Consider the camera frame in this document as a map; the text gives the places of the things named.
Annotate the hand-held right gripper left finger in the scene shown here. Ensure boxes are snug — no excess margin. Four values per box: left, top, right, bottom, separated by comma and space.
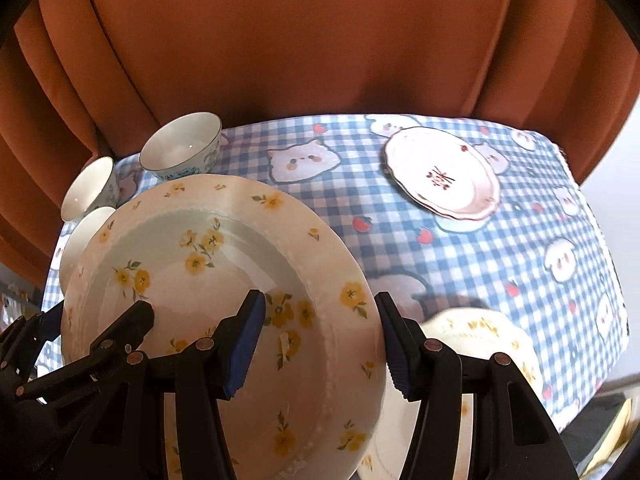
62, 290, 266, 480

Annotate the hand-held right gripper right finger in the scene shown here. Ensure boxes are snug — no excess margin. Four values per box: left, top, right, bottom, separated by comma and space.
375, 291, 571, 480

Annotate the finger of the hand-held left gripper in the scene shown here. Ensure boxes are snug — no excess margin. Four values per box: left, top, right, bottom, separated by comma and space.
0, 300, 66, 388
17, 301, 156, 403

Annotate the yellow flower plate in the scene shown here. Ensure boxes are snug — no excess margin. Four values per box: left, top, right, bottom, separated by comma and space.
60, 174, 388, 480
357, 309, 545, 480

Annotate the cluttered grey shelf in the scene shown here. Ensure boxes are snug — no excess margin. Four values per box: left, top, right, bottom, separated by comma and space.
0, 265, 43, 331

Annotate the plain white bowl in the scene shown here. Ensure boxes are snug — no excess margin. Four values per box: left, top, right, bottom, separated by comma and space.
61, 156, 121, 222
59, 206, 118, 291

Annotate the blue checkered cartoon tablecloth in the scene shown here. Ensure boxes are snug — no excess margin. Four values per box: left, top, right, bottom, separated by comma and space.
40, 112, 630, 480

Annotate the white bowl with blue pattern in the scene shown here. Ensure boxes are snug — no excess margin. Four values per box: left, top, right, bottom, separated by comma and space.
139, 111, 223, 183

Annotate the pink plate with red print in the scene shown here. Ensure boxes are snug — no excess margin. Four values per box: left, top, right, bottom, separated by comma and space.
382, 126, 502, 222

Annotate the orange curtain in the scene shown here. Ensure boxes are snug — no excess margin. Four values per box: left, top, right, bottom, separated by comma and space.
0, 0, 640, 281

